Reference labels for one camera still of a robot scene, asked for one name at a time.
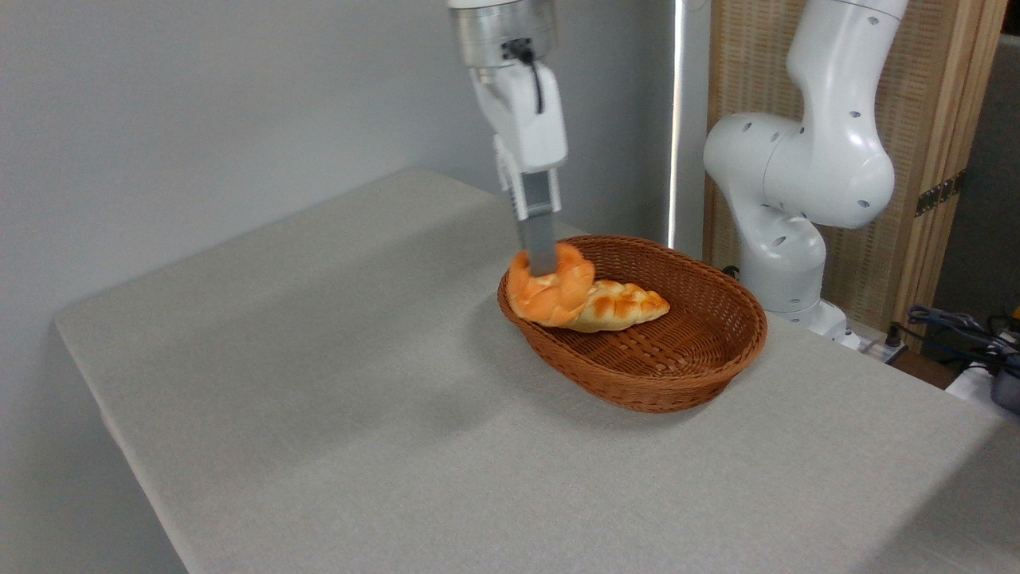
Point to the brown oval wicker basket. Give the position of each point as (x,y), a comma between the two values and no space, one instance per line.
(701,375)

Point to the bamboo folding screen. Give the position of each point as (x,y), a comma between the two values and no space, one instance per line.
(932,96)

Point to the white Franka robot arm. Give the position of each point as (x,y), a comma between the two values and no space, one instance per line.
(829,159)

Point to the long braided golden bread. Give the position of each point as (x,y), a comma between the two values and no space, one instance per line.
(621,307)

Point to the white vertical wall trim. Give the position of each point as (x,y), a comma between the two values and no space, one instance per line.
(676,119)

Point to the round braided orange bread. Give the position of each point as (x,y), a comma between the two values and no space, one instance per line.
(550,299)

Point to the black screen hinge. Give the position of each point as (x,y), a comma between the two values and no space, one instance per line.
(939,194)

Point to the white power strip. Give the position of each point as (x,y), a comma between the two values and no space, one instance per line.
(876,348)

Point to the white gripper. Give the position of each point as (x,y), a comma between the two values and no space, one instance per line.
(530,127)

